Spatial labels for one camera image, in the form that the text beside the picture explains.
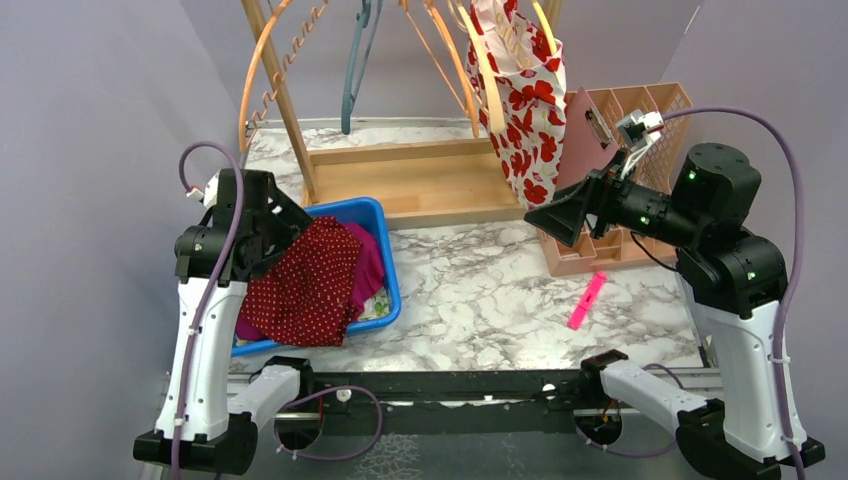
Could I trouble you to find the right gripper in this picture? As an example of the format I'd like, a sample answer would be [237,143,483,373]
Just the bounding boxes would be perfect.
[526,147,707,248]

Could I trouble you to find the orange wavy hanger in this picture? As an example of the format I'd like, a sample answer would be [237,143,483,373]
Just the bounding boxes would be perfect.
[238,1,330,153]

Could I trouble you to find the magenta pleated skirt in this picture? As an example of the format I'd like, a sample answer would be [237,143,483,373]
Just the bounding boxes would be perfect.
[234,221,387,344]

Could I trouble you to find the lemon print skirt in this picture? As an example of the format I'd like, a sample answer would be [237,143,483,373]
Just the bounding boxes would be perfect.
[357,288,391,322]

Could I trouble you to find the grey-blue hanger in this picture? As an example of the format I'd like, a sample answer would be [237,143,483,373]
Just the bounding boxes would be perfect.
[340,0,384,135]

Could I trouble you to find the cream plastic hanger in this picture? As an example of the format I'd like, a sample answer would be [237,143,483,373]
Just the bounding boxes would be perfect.
[447,0,506,135]

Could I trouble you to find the wooden hanger metal hook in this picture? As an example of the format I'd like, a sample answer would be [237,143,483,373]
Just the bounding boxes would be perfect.
[397,0,481,140]

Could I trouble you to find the red poppy print skirt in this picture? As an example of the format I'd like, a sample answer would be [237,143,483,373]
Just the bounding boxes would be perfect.
[466,1,567,209]

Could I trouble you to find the yellow wavy hanger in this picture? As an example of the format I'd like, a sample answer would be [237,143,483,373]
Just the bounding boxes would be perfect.
[532,0,563,55]

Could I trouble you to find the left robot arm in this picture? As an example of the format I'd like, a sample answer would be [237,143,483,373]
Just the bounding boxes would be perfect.
[133,168,315,475]

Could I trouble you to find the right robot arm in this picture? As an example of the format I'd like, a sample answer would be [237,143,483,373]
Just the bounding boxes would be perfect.
[525,143,825,479]

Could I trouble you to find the pink clipboard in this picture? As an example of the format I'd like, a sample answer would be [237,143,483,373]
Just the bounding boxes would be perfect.
[555,88,623,190]

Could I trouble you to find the blue plastic bin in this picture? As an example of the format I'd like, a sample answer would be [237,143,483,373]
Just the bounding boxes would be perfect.
[232,197,402,357]

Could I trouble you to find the pink marker pen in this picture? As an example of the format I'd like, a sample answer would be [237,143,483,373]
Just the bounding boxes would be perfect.
[567,272,607,330]

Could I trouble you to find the wooden clothes rack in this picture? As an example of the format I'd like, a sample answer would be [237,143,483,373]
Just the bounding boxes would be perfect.
[239,0,564,230]

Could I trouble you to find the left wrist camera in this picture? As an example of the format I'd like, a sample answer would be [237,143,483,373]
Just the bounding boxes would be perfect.
[185,173,220,209]

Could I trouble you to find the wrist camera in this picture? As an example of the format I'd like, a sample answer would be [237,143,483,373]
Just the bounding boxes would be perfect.
[615,109,664,179]
[185,173,220,209]

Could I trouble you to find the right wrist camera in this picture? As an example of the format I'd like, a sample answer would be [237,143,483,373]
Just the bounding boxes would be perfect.
[615,109,664,179]

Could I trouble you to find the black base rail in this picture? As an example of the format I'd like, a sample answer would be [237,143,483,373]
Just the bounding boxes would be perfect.
[272,369,612,445]

